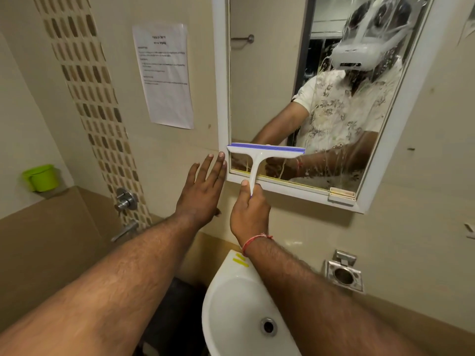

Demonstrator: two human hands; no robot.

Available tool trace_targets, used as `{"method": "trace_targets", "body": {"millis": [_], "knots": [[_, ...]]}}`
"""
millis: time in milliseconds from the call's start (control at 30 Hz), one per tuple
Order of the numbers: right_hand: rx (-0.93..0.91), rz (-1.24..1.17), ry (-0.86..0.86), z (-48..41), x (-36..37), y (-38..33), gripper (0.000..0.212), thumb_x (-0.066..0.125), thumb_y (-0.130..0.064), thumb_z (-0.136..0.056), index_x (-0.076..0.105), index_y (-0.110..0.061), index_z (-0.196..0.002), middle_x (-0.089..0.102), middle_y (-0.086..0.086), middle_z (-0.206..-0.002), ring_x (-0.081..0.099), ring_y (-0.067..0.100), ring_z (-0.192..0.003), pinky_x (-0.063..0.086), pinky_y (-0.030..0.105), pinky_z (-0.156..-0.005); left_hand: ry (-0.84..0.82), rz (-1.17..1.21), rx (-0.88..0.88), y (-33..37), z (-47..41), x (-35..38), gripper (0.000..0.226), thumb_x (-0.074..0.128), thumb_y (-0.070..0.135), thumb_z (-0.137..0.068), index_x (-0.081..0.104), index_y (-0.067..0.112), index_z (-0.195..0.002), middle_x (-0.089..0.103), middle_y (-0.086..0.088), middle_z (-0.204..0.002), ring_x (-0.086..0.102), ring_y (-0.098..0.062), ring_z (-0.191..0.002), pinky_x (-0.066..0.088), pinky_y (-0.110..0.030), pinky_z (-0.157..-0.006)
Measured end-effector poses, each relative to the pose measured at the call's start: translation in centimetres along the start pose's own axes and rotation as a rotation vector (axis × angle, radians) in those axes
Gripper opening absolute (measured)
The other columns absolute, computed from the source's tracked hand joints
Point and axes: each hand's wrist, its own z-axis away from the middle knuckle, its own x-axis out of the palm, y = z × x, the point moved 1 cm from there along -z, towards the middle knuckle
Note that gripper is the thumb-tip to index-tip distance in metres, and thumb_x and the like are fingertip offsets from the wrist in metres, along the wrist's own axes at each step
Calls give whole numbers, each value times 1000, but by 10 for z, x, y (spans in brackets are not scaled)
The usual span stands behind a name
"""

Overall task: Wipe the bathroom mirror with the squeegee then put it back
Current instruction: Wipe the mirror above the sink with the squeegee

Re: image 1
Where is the green plastic mug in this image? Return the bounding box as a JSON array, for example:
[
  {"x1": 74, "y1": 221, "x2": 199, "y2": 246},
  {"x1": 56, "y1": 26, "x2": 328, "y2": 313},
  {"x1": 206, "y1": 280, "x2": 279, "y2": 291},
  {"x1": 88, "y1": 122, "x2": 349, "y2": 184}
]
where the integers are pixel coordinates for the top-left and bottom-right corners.
[{"x1": 22, "y1": 164, "x2": 60, "y2": 193}]

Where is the chrome sink drain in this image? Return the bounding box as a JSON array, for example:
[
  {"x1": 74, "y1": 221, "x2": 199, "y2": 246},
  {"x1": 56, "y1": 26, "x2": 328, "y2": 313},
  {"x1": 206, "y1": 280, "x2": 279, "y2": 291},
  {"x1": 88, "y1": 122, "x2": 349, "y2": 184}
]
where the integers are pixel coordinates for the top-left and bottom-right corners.
[{"x1": 260, "y1": 317, "x2": 278, "y2": 337}]

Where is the white squeegee with blue blade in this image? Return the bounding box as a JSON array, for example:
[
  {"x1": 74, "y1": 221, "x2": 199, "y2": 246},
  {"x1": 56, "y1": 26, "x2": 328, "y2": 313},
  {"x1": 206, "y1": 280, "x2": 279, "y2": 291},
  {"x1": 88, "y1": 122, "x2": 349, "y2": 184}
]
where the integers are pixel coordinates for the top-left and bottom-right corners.
[{"x1": 226, "y1": 143, "x2": 306, "y2": 199}]

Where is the cream mirror latch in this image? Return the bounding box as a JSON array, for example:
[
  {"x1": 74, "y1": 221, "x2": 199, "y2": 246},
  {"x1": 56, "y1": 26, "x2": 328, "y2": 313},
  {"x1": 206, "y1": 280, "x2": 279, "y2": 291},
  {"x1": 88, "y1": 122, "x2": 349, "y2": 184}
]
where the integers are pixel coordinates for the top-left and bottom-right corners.
[{"x1": 328, "y1": 187, "x2": 357, "y2": 206}]

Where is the person's right hand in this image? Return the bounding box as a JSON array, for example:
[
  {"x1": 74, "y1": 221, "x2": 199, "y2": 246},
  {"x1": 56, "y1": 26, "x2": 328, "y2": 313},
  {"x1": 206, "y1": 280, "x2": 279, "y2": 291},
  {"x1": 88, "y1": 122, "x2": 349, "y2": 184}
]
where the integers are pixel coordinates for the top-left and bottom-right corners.
[{"x1": 230, "y1": 179, "x2": 272, "y2": 250}]

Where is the chrome tap spout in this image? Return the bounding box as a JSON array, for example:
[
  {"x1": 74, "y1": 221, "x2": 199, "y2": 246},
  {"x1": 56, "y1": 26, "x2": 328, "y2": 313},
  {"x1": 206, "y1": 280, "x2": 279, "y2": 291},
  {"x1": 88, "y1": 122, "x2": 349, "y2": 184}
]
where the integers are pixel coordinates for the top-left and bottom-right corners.
[{"x1": 111, "y1": 220, "x2": 140, "y2": 243}]

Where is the person's right forearm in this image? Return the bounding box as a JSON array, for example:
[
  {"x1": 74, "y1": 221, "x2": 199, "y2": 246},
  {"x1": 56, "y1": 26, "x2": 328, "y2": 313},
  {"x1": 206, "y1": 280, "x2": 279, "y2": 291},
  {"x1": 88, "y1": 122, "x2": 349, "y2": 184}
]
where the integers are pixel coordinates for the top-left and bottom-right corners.
[{"x1": 242, "y1": 237, "x2": 427, "y2": 356}]

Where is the chrome tap valve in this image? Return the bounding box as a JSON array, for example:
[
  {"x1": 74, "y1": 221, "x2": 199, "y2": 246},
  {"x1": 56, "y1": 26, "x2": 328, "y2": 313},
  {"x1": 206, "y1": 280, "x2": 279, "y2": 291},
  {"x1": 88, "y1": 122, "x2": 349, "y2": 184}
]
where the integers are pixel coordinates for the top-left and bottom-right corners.
[{"x1": 114, "y1": 188, "x2": 139, "y2": 213}]

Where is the red thread bracelet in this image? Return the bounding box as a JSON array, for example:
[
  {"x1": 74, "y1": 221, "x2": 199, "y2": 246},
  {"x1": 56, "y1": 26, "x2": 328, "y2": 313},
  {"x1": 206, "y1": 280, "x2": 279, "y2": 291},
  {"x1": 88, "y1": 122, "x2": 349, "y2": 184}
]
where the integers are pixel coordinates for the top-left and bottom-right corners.
[{"x1": 241, "y1": 233, "x2": 274, "y2": 256}]

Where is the white ceramic sink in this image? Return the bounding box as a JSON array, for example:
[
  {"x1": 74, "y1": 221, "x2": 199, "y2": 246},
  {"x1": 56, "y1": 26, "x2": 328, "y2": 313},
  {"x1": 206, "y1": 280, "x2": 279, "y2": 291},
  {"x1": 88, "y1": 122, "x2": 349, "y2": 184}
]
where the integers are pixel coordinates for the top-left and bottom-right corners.
[{"x1": 201, "y1": 249, "x2": 303, "y2": 356}]

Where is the white paper notice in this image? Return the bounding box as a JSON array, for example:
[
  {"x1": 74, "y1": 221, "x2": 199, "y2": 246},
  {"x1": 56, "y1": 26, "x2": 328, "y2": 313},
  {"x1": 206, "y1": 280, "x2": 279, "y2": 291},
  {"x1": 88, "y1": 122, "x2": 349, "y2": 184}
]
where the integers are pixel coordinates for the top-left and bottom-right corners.
[{"x1": 132, "y1": 23, "x2": 194, "y2": 130}]

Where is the person's left forearm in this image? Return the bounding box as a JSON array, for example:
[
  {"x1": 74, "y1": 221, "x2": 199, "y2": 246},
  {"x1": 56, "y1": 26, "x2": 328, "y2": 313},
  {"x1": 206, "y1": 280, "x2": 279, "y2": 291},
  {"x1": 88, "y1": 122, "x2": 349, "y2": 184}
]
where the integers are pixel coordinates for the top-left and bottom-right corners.
[{"x1": 0, "y1": 212, "x2": 210, "y2": 356}]

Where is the chrome wall tumbler holder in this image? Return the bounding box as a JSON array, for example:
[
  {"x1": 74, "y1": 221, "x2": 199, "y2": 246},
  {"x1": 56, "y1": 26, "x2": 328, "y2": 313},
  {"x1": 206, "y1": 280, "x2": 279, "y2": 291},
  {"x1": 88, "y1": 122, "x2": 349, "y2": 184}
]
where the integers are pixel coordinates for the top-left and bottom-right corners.
[{"x1": 322, "y1": 250, "x2": 365, "y2": 293}]

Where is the white framed wall mirror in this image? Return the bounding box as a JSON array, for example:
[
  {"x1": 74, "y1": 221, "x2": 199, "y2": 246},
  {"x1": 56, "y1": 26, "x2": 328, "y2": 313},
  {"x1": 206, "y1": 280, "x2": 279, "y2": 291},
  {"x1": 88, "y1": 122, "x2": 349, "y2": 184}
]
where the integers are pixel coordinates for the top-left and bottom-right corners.
[{"x1": 212, "y1": 0, "x2": 461, "y2": 214}]

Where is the person's left hand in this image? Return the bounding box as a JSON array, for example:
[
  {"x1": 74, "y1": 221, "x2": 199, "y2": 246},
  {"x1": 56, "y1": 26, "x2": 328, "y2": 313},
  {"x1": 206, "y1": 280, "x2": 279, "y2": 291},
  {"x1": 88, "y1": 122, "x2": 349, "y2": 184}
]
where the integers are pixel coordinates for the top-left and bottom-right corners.
[{"x1": 174, "y1": 152, "x2": 228, "y2": 229}]

